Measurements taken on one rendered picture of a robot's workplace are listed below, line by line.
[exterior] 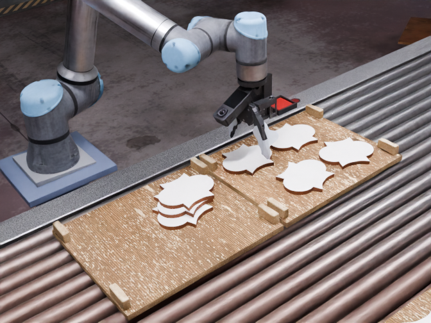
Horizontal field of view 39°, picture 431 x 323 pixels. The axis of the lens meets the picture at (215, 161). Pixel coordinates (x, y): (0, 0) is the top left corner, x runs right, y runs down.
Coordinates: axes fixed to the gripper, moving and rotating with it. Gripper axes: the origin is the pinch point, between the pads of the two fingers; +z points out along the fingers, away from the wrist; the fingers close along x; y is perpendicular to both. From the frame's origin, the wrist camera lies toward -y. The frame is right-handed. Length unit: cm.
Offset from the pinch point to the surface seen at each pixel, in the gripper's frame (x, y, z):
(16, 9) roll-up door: 459, 101, 92
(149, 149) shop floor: 160, 59, 96
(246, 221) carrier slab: -18.9, -16.3, 4.1
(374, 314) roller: -55, -15, 6
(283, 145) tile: -2.2, 10.7, 2.2
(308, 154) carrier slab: -8.8, 13.8, 3.3
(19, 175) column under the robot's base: 48, -46, 11
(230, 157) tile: 3.2, -3.1, 2.6
